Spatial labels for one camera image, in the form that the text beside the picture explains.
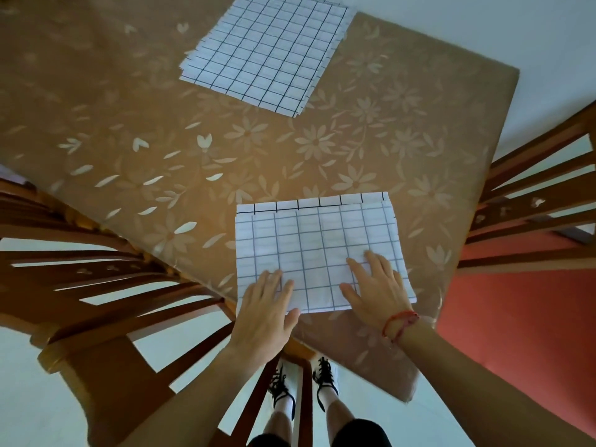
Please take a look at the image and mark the person's right hand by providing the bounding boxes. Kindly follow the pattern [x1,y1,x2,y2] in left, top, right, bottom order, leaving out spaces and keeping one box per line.
[338,250,416,333]

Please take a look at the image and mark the person's left hand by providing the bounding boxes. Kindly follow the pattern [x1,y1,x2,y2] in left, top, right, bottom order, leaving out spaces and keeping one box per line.
[228,268,302,368]

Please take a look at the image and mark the person's right leg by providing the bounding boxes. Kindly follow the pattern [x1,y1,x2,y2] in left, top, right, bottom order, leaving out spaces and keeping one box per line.
[325,399,357,445]

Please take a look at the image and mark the person's left leg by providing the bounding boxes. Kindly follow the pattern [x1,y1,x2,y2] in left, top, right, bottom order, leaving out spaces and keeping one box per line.
[261,410,295,447]

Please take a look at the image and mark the wooden chair with sticker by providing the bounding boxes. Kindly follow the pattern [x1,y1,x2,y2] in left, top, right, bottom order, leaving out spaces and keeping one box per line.
[456,99,596,275]

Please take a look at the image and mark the red string bracelet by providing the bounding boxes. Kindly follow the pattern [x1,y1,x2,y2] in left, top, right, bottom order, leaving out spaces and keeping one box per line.
[381,310,421,344]

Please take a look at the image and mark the black shorts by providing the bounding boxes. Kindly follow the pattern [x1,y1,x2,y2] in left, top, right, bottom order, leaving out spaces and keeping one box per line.
[245,417,393,447]

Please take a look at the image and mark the person's leg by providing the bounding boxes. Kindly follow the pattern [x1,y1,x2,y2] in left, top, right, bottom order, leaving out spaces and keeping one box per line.
[261,410,295,447]
[325,399,357,445]

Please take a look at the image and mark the wooden table with floral cover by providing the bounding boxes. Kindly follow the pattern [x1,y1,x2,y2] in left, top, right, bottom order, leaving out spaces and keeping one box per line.
[0,0,520,404]

